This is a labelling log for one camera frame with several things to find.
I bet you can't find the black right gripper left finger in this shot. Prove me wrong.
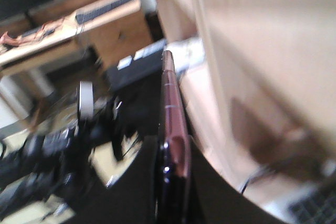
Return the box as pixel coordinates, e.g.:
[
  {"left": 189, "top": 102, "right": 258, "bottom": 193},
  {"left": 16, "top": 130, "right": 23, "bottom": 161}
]
[{"left": 65, "top": 136, "right": 158, "bottom": 223}]

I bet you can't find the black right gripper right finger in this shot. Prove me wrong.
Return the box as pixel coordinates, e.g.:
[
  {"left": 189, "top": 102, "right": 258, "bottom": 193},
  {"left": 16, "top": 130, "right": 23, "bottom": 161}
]
[{"left": 187, "top": 136, "right": 284, "bottom": 223}]

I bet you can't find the black smartphone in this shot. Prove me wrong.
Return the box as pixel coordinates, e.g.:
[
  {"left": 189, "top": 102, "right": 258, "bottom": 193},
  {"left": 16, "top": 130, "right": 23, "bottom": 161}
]
[{"left": 157, "top": 50, "right": 191, "bottom": 223}]

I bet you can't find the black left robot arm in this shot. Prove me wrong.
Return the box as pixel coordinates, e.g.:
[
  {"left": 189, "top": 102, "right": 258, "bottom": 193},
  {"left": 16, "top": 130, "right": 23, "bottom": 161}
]
[{"left": 1, "top": 124, "right": 110, "bottom": 217}]

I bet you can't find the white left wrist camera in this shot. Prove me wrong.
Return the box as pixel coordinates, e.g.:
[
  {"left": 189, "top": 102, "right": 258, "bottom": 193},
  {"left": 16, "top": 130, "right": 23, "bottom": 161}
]
[{"left": 77, "top": 81, "right": 94, "bottom": 121}]

